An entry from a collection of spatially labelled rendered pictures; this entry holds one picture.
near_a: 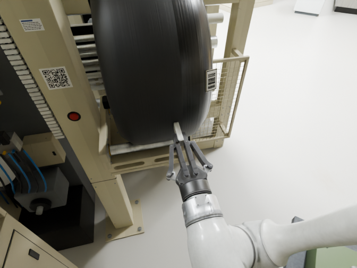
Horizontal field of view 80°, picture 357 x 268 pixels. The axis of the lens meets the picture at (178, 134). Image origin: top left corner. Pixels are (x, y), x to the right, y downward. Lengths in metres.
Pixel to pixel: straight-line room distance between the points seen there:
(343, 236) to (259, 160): 1.71
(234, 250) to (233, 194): 1.38
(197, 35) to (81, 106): 0.49
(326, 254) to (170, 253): 0.96
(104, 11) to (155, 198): 1.45
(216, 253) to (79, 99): 0.65
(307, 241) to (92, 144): 0.81
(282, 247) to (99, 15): 0.68
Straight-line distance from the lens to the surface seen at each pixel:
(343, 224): 0.44
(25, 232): 1.03
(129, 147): 0.91
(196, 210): 0.50
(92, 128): 0.92
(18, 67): 0.83
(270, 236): 0.57
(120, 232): 1.72
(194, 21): 0.61
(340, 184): 2.30
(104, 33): 0.60
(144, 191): 1.84
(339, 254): 1.04
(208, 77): 0.61
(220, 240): 0.48
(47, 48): 0.76
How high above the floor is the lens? 1.58
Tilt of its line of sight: 45 degrees down
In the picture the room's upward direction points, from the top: straight up
